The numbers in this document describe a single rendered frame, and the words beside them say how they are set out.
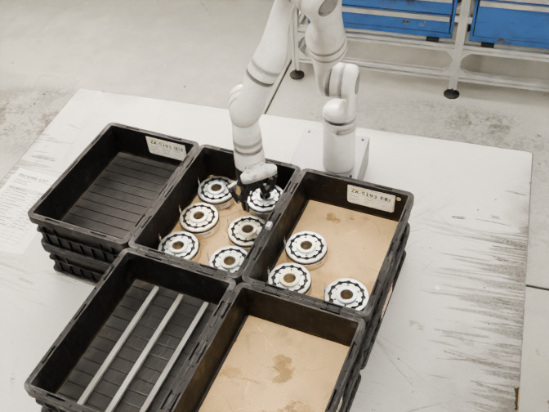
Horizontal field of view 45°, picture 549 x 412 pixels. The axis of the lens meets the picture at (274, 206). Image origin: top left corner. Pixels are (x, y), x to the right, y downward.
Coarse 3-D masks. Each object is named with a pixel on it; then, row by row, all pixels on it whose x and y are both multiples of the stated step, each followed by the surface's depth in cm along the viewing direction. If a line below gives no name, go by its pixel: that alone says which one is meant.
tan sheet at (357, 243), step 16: (320, 208) 177; (336, 208) 176; (304, 224) 173; (320, 224) 173; (336, 224) 172; (352, 224) 172; (368, 224) 172; (384, 224) 171; (336, 240) 168; (352, 240) 168; (368, 240) 168; (384, 240) 168; (336, 256) 165; (352, 256) 165; (368, 256) 164; (384, 256) 164; (320, 272) 162; (336, 272) 161; (352, 272) 161; (368, 272) 161; (320, 288) 158; (368, 288) 157
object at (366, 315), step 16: (304, 176) 172; (320, 176) 172; (336, 176) 171; (288, 192) 167; (400, 192) 165; (400, 224) 158; (256, 256) 154; (384, 272) 148; (272, 288) 147; (320, 304) 143; (336, 304) 143; (368, 304) 142
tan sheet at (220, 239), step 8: (232, 208) 179; (240, 208) 178; (224, 216) 177; (232, 216) 177; (240, 216) 176; (176, 224) 176; (224, 224) 175; (216, 232) 173; (224, 232) 173; (200, 240) 171; (208, 240) 171; (216, 240) 171; (224, 240) 171; (200, 248) 169; (208, 248) 169; (216, 248) 169; (200, 256) 168; (208, 264) 165
